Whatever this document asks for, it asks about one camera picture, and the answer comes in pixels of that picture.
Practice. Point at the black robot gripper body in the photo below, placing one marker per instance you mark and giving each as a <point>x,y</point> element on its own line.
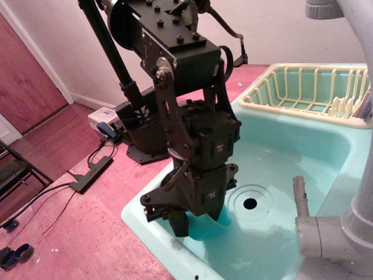
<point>194,190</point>

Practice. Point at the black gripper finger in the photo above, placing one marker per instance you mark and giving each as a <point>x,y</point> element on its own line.
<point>176,217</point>
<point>214,209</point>

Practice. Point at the teal plastic cup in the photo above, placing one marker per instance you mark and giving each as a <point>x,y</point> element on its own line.
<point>204,227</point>

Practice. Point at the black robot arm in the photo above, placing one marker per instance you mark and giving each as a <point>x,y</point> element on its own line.
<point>189,74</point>

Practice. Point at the light green toy sink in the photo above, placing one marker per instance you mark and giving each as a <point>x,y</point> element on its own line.
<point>262,241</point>

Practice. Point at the black USB hub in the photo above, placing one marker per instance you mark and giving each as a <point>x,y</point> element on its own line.
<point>84,182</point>

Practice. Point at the blue adapter plug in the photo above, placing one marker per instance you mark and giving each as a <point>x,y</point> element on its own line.
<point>107,131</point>

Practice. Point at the grey toy faucet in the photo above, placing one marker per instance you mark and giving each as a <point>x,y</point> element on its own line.
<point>340,247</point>

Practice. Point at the white cardboard box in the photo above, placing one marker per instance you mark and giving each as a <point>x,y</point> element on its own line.
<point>106,115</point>

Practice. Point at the cream plastic dish rack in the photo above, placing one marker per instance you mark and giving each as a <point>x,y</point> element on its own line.
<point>331,93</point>

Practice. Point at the black folding chair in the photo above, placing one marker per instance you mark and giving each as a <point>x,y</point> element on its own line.
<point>21,182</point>

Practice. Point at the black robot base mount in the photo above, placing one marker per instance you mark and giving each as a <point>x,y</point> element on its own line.
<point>139,115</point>

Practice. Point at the black gooseneck clamp mount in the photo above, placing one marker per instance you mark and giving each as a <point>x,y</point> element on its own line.
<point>233,35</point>

